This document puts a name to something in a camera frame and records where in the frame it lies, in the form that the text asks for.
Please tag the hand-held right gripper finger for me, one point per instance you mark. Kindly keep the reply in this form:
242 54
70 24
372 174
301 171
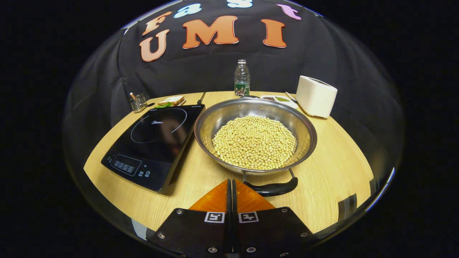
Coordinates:
234 204
228 204

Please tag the black induction cooktop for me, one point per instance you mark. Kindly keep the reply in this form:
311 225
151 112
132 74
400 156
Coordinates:
154 143

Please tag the pile of yellow soybeans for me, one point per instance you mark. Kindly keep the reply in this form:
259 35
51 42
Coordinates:
254 143

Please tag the white divided dish with beans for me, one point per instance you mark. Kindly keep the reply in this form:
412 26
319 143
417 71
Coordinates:
278 99

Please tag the sandwich on green plate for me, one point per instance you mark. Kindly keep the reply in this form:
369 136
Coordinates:
172 101

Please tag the clear plastic water bottle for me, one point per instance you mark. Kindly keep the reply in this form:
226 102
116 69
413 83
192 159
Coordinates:
242 80

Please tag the white toaster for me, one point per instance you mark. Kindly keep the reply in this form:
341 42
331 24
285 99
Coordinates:
315 96

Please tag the metal utensil holder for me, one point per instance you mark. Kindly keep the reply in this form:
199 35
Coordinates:
138 104

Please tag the black backdrop cloth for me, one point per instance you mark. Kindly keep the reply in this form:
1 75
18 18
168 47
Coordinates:
200 71

